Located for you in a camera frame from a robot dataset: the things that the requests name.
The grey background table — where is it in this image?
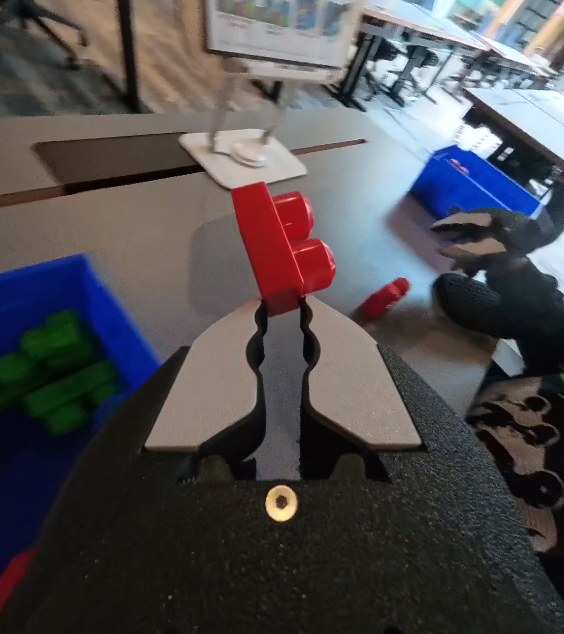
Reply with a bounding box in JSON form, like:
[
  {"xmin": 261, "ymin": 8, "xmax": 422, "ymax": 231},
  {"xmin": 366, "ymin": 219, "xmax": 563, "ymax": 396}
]
[{"xmin": 459, "ymin": 84, "xmax": 564, "ymax": 175}]

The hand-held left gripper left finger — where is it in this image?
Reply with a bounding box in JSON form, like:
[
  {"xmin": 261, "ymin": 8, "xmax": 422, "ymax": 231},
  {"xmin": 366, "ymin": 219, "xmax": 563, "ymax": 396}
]
[{"xmin": 146, "ymin": 298, "xmax": 269, "ymax": 455}]

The green mega block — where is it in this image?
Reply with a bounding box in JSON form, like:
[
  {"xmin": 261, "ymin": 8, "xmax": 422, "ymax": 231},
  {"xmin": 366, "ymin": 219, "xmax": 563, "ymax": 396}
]
[
  {"xmin": 19, "ymin": 309, "xmax": 90, "ymax": 363},
  {"xmin": 22, "ymin": 358, "xmax": 122, "ymax": 438},
  {"xmin": 0, "ymin": 351, "xmax": 41, "ymax": 425}
]

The red two-stud mega block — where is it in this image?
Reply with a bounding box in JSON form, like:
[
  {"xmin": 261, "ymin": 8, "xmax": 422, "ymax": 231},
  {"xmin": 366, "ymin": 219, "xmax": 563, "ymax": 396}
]
[{"xmin": 231, "ymin": 183, "xmax": 338, "ymax": 317}]

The printed instruction sheet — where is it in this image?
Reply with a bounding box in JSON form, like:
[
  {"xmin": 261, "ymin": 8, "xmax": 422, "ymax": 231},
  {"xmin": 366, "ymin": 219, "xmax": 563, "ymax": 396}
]
[{"xmin": 205, "ymin": 0, "xmax": 359, "ymax": 56}]

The person's patterned garment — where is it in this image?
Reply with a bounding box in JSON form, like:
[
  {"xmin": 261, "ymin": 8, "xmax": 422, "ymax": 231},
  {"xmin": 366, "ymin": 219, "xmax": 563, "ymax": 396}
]
[{"xmin": 464, "ymin": 365, "xmax": 564, "ymax": 597}]

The black office chair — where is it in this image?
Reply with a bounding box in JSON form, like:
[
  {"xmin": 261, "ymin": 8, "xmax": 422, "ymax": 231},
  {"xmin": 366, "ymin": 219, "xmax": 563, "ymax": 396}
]
[{"xmin": 0, "ymin": 0, "xmax": 90, "ymax": 71}]

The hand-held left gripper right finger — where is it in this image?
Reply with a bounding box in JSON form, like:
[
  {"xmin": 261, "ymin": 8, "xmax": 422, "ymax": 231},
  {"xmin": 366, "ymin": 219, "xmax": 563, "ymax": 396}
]
[{"xmin": 302, "ymin": 296, "xmax": 424, "ymax": 452}]

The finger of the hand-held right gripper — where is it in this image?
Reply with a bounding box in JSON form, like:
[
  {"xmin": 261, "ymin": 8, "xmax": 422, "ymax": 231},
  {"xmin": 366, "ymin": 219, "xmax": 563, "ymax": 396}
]
[
  {"xmin": 431, "ymin": 210, "xmax": 521, "ymax": 240},
  {"xmin": 445, "ymin": 244, "xmax": 510, "ymax": 271}
]

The blue plastic storage bin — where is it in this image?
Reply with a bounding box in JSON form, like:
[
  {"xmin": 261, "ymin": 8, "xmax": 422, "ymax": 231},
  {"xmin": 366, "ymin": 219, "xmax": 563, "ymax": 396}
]
[{"xmin": 0, "ymin": 255, "xmax": 163, "ymax": 597}]

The black desk leg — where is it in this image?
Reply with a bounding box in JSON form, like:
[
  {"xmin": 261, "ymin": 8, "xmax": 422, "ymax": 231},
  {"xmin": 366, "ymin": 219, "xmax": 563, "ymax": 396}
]
[{"xmin": 113, "ymin": 0, "xmax": 152, "ymax": 113}]

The row of background desks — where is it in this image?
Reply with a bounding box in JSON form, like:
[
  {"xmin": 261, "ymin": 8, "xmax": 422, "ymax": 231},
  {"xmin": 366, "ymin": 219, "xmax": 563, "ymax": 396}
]
[{"xmin": 334, "ymin": 0, "xmax": 562, "ymax": 111}]

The black honeycomb rubber pad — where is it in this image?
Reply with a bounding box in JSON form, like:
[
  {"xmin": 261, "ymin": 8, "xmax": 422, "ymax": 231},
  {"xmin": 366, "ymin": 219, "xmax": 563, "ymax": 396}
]
[{"xmin": 433, "ymin": 273, "xmax": 506, "ymax": 338}]

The blue bin with white label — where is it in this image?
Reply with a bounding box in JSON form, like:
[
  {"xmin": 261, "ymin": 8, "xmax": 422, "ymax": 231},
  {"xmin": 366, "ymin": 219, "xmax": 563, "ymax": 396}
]
[{"xmin": 410, "ymin": 146, "xmax": 542, "ymax": 220}]

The red single-stud mega block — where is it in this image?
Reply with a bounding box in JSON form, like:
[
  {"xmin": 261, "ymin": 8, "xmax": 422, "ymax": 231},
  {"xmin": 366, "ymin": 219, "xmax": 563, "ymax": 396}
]
[{"xmin": 355, "ymin": 277, "xmax": 412, "ymax": 321}]

